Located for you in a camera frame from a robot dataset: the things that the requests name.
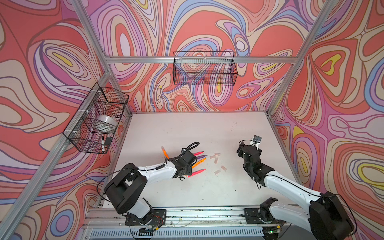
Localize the pink marker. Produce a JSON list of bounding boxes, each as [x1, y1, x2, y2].
[[188, 169, 206, 178], [194, 151, 204, 156]]

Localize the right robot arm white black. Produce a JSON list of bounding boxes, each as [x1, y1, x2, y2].
[[237, 140, 358, 240]]

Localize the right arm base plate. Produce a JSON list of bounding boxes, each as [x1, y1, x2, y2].
[[240, 198, 286, 225]]

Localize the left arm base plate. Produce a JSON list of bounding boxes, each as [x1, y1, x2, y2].
[[125, 209, 167, 227]]

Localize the white tape roll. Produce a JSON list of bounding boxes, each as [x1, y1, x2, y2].
[[94, 115, 118, 127]]

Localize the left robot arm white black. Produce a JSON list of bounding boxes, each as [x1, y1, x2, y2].
[[97, 142, 200, 224]]

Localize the orange highlighter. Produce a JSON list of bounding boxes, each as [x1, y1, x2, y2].
[[161, 146, 170, 159]]

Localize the orange thin marker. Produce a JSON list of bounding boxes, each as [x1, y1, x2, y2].
[[192, 158, 207, 168]]

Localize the black wire basket wall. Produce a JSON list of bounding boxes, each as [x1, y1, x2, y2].
[[63, 83, 129, 154], [173, 50, 238, 86]]

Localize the pink marker lower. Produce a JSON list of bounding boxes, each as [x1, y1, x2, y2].
[[188, 169, 206, 178]]

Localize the black wire basket left wall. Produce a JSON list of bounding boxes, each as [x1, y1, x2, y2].
[[63, 83, 129, 154]]

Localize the pink marker upper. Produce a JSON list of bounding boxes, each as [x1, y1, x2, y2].
[[194, 151, 204, 156]]

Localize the black wire basket back wall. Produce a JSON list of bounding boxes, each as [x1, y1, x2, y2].
[[173, 50, 238, 86]]

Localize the aluminium front rail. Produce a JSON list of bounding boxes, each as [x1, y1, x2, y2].
[[83, 205, 331, 229]]

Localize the black marker in basket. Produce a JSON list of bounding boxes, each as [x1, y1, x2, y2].
[[101, 136, 106, 153]]

